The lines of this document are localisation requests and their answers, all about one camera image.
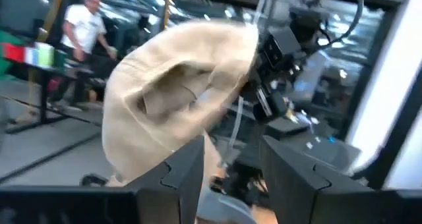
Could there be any green container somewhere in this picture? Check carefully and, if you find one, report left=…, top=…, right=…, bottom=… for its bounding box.
left=34, top=41, right=56, bottom=69

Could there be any beige cap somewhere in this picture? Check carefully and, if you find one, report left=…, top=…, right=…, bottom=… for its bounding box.
left=101, top=18, right=260, bottom=189

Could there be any black side table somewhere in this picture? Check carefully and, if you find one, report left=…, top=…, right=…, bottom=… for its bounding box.
left=0, top=57, right=106, bottom=135

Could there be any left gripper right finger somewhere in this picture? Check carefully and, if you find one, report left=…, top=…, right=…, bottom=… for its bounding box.
left=261, top=134, right=422, bottom=224

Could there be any red box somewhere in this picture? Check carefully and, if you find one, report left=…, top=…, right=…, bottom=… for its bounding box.
left=1, top=42, right=26, bottom=64

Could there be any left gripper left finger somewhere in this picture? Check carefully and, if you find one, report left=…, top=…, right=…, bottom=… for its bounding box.
left=0, top=134, right=206, bottom=224

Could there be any yellow post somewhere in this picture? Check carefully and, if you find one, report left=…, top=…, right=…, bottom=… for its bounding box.
left=162, top=0, right=175, bottom=30
left=36, top=0, right=65, bottom=42

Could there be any person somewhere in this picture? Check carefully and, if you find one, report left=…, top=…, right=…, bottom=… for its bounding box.
left=61, top=0, right=118, bottom=103

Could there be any black aluminium table frame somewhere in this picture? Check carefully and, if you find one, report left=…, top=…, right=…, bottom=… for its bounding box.
left=371, top=75, right=422, bottom=190

